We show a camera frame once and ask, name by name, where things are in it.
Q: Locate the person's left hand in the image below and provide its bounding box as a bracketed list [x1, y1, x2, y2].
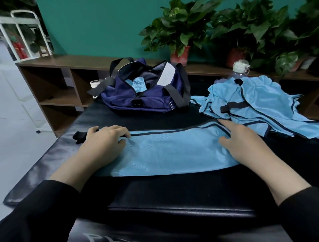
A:
[75, 125, 131, 173]

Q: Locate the person's right hand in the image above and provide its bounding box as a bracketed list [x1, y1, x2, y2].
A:
[218, 119, 280, 173]

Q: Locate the light blue vest black trim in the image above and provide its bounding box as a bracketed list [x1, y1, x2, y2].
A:
[125, 77, 148, 94]
[73, 120, 240, 178]
[191, 76, 319, 139]

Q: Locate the navy blue bag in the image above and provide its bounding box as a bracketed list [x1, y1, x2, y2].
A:
[87, 57, 191, 113]

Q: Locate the clear bottle silver cap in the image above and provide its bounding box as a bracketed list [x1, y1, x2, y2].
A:
[232, 59, 251, 79]

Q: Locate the person's left forearm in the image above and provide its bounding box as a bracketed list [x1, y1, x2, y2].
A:
[0, 160, 100, 242]

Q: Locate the person's right forearm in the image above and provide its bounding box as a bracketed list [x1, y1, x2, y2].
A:
[259, 157, 319, 242]

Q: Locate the black leather bench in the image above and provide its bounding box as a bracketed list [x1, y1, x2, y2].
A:
[4, 92, 319, 242]

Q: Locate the wooden shelf cabinet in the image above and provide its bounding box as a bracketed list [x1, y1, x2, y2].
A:
[15, 55, 319, 138]

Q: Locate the green plant in white pot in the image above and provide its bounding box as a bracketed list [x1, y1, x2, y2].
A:
[274, 7, 319, 78]

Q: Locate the green plant in red pot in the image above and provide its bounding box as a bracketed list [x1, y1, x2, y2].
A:
[209, 0, 290, 69]
[139, 0, 222, 66]

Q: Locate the red bottle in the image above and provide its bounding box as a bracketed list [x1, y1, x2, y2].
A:
[12, 42, 29, 61]

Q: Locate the white wheeled cart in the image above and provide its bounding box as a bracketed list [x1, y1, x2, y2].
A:
[0, 10, 53, 133]

